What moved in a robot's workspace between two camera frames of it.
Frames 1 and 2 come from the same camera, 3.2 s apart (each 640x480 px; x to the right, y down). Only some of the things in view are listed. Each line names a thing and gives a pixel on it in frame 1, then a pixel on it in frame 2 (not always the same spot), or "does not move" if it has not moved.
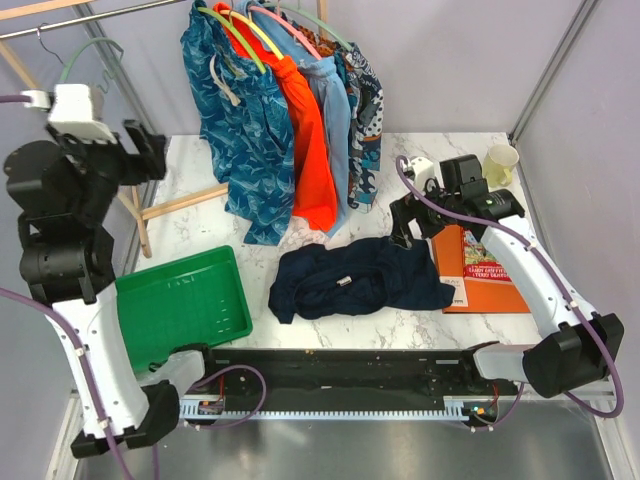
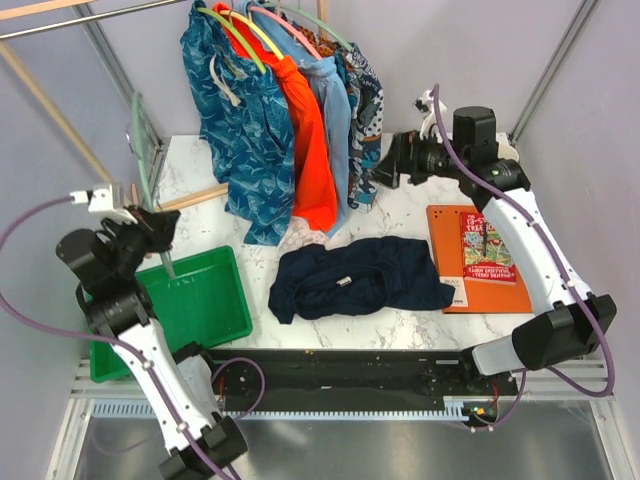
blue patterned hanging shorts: [246, 118] does not move
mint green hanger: [63, 72] → [145, 164]
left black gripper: [151, 157] → [141, 227]
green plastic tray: [193, 300] does not move
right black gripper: [402, 211] → [402, 158]
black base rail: [346, 378] does not move
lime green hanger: [235, 35] does not move
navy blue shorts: [384, 273] does not move
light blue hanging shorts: [324, 73] does not move
